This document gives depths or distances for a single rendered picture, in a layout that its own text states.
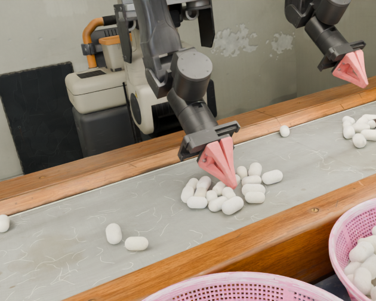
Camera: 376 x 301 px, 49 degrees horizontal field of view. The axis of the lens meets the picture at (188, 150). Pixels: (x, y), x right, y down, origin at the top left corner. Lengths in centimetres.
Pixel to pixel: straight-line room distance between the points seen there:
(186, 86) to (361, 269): 36
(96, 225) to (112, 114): 92
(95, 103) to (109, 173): 75
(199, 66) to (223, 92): 235
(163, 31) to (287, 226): 39
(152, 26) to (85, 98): 81
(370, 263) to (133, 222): 33
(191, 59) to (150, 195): 24
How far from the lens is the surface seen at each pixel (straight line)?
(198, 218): 62
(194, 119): 68
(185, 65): 65
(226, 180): 67
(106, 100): 152
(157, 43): 73
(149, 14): 73
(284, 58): 324
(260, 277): 46
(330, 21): 100
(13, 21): 261
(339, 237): 53
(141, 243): 56
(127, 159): 81
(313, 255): 56
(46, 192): 77
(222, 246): 51
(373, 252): 55
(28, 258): 63
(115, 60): 156
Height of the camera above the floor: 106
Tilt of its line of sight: 21 degrees down
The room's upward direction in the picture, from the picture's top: 8 degrees counter-clockwise
